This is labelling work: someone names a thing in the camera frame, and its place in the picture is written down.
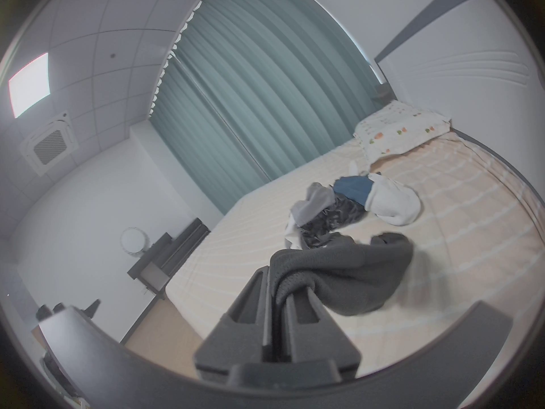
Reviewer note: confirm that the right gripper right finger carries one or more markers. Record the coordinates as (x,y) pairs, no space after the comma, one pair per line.
(315,335)

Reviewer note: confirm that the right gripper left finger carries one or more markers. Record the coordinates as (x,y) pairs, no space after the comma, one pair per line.
(242,335)

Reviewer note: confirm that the black T-shirt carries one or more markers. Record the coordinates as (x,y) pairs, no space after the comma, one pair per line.
(349,271)

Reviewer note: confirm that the pile of clothes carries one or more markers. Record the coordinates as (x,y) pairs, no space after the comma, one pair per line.
(323,220)

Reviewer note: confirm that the bed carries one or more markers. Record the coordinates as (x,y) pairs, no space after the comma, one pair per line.
(447,237)

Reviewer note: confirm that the black chest of drawers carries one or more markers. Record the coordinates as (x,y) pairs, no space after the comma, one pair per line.
(187,243)

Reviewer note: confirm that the dark grey small table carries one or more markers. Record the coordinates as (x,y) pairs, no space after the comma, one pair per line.
(147,266)

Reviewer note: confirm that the blue-green curtain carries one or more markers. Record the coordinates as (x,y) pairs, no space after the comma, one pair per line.
(204,143)
(281,66)

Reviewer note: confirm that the white printed pillow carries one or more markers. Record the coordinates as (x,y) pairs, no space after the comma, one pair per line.
(400,132)

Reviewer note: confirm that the grey bedside table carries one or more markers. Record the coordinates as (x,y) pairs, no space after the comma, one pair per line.
(382,96)

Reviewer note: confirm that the ceiling air vent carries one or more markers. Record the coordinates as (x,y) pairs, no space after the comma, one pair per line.
(49,145)

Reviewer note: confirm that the ceiling light panel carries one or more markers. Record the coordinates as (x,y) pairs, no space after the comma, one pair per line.
(30,84)

